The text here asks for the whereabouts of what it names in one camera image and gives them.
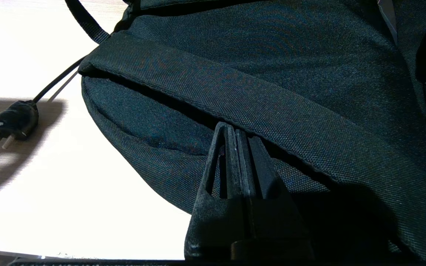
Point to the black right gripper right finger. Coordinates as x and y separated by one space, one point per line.
272 221

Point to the black fabric backpack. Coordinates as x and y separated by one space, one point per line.
272 55

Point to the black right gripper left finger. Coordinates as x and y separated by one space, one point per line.
216 221

